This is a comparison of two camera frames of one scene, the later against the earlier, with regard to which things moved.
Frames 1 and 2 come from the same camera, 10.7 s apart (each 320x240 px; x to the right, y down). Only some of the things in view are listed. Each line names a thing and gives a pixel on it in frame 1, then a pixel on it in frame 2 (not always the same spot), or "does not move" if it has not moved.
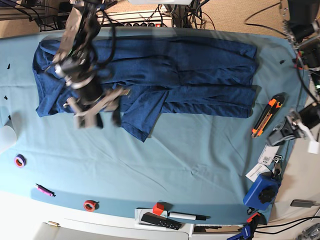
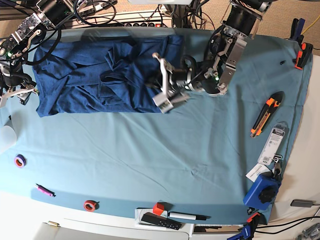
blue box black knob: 263,192 does not move
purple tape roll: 20,161 does not move
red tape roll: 90,205 does not move
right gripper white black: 292,126 -> 175,82
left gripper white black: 87,116 -> 24,90
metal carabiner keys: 277,170 does not move
